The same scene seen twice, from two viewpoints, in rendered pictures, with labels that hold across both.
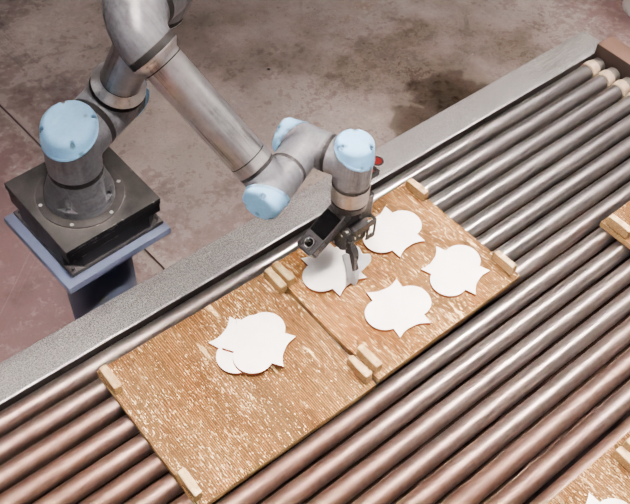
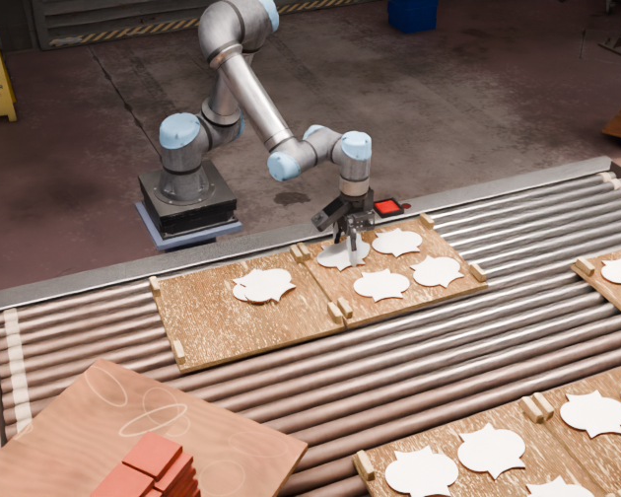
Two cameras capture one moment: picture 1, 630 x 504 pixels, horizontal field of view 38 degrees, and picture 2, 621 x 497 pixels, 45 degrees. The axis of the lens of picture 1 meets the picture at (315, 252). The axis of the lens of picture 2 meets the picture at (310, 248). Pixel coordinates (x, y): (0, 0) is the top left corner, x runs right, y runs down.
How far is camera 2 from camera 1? 0.75 m
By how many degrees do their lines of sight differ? 21
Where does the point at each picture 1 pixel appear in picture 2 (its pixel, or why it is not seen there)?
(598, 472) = (503, 413)
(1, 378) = (87, 278)
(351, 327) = (341, 290)
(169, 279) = (224, 246)
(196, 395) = (210, 308)
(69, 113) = (181, 118)
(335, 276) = (341, 259)
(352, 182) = (351, 169)
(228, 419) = (226, 324)
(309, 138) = (326, 135)
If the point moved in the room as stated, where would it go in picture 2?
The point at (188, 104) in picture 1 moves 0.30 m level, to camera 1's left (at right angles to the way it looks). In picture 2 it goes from (240, 88) to (133, 72)
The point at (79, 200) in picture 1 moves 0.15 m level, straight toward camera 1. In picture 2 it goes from (178, 183) to (172, 211)
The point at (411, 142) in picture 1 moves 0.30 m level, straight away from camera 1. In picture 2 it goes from (437, 199) to (466, 159)
